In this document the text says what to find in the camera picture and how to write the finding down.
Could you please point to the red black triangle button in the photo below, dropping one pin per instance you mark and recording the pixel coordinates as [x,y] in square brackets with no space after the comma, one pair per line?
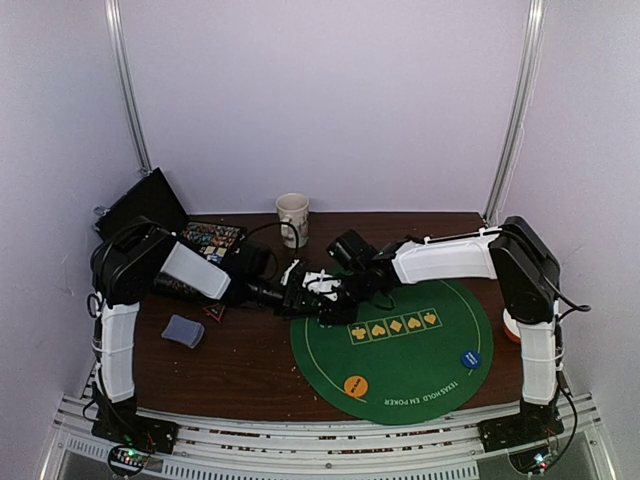
[215,311]

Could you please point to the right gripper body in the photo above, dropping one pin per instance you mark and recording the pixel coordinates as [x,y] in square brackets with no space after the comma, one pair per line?
[345,298]

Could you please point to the beige ceramic mug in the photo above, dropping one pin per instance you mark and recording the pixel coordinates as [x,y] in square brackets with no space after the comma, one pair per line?
[293,213]

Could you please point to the white orange bowl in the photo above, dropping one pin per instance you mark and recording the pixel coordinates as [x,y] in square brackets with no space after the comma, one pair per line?
[510,327]

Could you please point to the aluminium front rail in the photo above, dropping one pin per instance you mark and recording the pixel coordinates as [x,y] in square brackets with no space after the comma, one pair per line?
[446,448]

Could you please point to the round green poker mat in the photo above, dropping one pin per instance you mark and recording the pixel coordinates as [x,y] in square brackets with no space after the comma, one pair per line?
[410,356]

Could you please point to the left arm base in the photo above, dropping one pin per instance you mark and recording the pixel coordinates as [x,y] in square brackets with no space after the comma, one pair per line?
[143,433]

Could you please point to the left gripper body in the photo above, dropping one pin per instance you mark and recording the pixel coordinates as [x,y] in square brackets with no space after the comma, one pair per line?
[280,302]

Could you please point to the right aluminium frame post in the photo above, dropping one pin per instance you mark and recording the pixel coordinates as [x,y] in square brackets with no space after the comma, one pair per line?
[525,84]

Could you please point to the black poker chip case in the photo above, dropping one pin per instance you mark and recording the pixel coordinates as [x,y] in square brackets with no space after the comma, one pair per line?
[140,210]

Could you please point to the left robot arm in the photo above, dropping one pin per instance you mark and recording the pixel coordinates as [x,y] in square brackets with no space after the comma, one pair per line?
[115,344]

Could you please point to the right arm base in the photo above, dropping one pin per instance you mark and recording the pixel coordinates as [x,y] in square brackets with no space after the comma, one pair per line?
[532,423]

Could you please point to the blue small blind button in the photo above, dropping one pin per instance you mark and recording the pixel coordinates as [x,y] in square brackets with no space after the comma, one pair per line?
[471,359]

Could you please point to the orange big blind button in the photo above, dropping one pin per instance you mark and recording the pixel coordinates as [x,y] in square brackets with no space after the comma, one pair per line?
[356,386]

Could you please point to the aluminium frame post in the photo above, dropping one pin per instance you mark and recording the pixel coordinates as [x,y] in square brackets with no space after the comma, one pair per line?
[116,33]
[525,84]

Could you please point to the left aluminium frame post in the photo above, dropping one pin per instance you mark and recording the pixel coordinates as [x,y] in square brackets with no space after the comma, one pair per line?
[116,33]

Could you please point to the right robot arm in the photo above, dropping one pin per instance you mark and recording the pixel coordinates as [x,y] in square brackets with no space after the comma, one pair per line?
[511,254]

